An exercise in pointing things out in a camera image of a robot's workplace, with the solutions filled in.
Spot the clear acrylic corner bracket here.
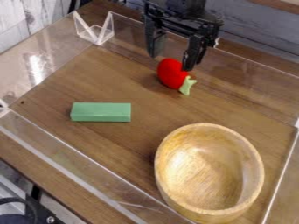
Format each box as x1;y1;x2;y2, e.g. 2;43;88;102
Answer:
72;11;115;46

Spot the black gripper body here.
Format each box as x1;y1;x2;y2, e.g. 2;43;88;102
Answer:
143;0;225;47

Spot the green rectangular block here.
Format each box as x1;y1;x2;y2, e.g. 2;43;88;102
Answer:
70;102;131;123

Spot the red plush strawberry toy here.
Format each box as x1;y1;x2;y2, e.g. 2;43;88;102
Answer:
157;58;198;95

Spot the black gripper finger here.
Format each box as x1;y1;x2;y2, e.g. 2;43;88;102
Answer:
145;16;166;58
182;34;207;71

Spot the brown wooden bowl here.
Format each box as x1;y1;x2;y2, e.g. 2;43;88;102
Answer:
154;123;266;224

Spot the black clamp with cable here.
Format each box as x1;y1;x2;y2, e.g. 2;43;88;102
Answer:
0;185;66;224

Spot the clear acrylic enclosure wall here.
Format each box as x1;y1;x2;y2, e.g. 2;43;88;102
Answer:
0;12;299;224

